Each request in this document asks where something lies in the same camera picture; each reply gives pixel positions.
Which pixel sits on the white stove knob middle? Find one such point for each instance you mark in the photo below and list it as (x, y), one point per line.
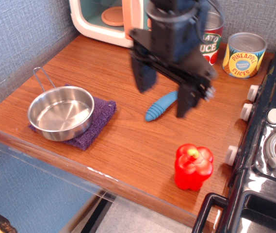
(246, 111)

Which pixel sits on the black oven door handle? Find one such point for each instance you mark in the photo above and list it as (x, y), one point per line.
(210, 200)

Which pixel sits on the stainless steel pan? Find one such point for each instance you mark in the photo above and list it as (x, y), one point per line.
(61, 113)

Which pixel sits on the white stove knob bottom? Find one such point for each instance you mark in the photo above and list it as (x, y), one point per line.
(231, 155)

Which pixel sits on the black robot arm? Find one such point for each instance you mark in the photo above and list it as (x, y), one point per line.
(171, 48)

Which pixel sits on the teal toy microwave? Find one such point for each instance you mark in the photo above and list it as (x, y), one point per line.
(109, 20)

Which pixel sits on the tomato sauce can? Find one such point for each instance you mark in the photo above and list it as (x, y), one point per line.
(212, 37)

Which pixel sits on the pineapple slices can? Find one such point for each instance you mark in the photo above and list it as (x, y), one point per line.
(244, 55)

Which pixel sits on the red toy bell pepper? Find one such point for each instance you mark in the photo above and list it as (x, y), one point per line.
(193, 166)

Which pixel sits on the black toy stove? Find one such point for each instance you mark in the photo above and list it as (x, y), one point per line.
(252, 185)

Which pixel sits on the blue handled toy fork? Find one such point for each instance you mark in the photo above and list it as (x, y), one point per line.
(160, 106)

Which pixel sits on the white stove knob top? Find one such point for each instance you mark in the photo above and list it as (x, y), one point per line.
(252, 92)

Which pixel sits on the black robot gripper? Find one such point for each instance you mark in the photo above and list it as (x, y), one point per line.
(171, 48)

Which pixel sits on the white stove knob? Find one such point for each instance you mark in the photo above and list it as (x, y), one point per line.
(252, 92)
(231, 155)
(246, 111)

